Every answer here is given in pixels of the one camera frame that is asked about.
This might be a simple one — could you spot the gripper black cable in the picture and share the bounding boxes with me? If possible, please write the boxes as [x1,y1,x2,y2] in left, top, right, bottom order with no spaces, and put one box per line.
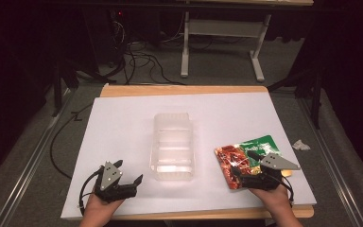
[273,172,296,203]
[78,166,105,218]

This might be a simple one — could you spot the person's left hand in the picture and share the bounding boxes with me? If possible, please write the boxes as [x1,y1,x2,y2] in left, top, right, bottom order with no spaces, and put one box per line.
[82,191,126,220]

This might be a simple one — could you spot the tangle of black cables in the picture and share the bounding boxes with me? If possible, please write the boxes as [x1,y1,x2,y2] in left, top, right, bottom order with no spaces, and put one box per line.
[123,39,187,87]

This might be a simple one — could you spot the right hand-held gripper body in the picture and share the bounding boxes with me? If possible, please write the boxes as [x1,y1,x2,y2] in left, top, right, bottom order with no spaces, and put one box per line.
[240,152,302,192]

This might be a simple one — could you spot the red and green snack packet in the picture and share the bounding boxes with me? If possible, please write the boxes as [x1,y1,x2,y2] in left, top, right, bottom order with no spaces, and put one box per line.
[214,134,293,191]

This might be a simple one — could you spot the black floor cable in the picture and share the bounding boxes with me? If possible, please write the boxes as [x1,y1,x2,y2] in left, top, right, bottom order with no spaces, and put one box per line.
[49,103,94,181]

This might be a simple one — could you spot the black metal stand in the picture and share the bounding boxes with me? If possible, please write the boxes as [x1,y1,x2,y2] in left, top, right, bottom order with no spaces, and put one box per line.
[50,58,80,118]
[267,67,325,131]

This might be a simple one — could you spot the metal floor rail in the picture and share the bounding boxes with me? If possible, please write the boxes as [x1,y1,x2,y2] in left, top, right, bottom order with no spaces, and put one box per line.
[0,89,74,227]
[297,96,362,227]

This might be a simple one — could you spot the clear plastic container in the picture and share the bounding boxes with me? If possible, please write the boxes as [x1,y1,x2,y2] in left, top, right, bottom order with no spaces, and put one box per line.
[148,112,195,183]

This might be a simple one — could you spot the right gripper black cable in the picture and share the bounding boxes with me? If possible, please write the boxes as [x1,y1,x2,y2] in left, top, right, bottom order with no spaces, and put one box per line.
[273,172,296,203]

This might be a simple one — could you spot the black computer tower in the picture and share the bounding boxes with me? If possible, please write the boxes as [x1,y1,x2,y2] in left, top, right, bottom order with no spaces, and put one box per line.
[82,9,130,70]

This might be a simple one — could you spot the person's right hand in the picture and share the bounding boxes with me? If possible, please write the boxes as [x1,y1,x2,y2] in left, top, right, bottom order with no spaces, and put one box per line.
[249,183,293,213]

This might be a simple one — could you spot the white metal desk frame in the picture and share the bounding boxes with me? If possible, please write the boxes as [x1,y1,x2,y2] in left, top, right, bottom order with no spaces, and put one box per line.
[176,0,315,83]

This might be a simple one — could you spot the white table mat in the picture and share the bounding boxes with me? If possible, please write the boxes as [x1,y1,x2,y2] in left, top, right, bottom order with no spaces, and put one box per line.
[60,92,318,221]

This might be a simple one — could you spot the crumpled white paper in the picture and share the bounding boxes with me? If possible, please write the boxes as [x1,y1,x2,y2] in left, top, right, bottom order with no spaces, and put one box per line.
[292,139,312,151]

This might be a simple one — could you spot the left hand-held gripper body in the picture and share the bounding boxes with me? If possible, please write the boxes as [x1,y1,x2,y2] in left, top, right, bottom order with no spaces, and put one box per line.
[93,160,138,203]

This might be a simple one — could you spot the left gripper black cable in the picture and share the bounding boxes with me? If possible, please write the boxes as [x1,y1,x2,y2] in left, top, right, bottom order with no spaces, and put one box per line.
[78,166,105,218]

